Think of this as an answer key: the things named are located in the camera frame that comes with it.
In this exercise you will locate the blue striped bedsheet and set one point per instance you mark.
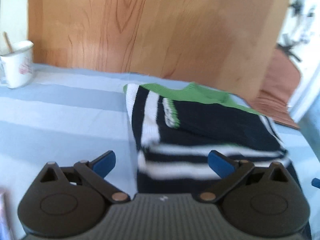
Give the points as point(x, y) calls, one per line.
point(62, 117)

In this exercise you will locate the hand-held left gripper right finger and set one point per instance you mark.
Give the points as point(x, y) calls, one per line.
point(219, 165)

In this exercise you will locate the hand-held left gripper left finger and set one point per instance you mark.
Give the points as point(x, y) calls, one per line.
point(105, 163)

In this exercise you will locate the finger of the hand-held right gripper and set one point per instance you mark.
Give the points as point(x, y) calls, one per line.
point(316, 182)

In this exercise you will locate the brown leather mat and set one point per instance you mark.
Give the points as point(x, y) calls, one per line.
point(280, 85)

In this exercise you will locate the white printed mug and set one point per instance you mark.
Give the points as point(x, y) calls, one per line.
point(17, 67)

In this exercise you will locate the wood pattern vinyl mat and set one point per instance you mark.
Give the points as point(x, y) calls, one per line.
point(150, 30)

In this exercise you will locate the wooden stick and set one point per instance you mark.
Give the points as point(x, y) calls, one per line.
point(8, 42)

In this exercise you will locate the black tape strip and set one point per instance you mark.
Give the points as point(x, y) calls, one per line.
point(290, 52)

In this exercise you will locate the navy green white striped sweater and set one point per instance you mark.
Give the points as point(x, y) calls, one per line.
point(212, 125)

